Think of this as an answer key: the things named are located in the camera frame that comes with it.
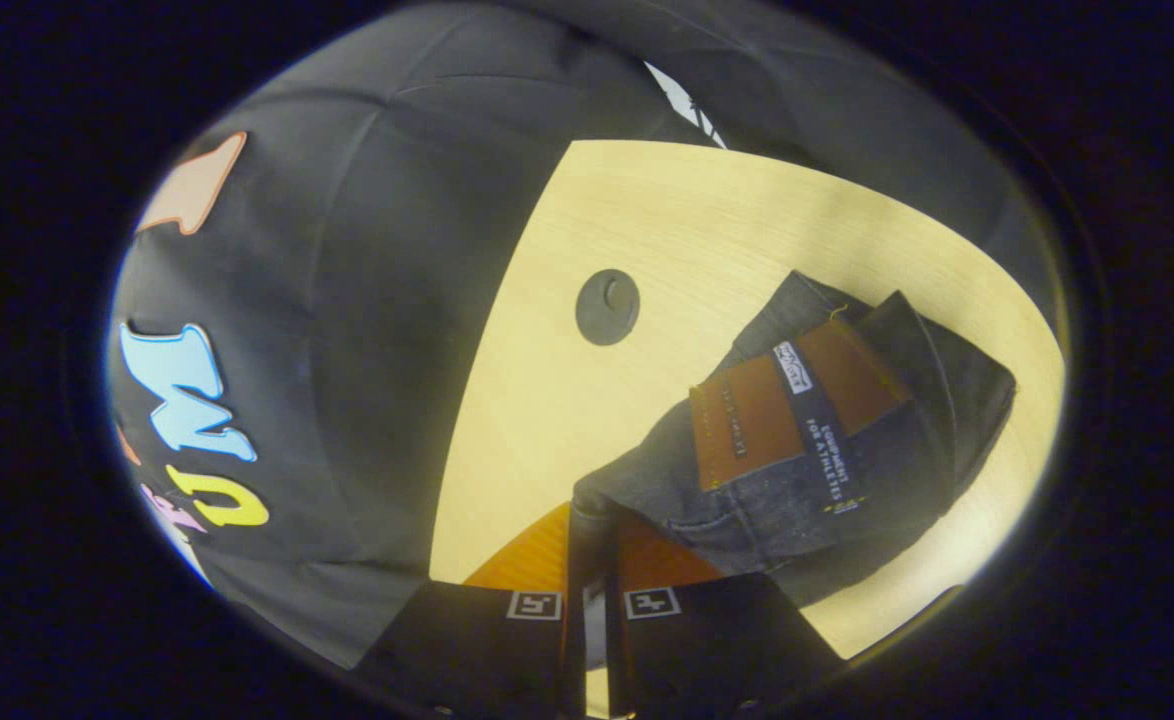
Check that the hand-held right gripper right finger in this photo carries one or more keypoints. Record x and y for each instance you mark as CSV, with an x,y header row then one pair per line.
x,y
717,640

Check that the black round table grommet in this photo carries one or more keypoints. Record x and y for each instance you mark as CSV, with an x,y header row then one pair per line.
x,y
607,307

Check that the dark denim jeans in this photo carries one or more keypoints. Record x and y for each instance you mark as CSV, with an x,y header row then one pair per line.
x,y
777,470

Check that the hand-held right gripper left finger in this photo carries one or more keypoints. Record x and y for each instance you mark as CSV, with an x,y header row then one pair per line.
x,y
467,650

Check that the black backdrop cloth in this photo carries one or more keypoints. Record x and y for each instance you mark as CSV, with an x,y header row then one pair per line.
x,y
347,250

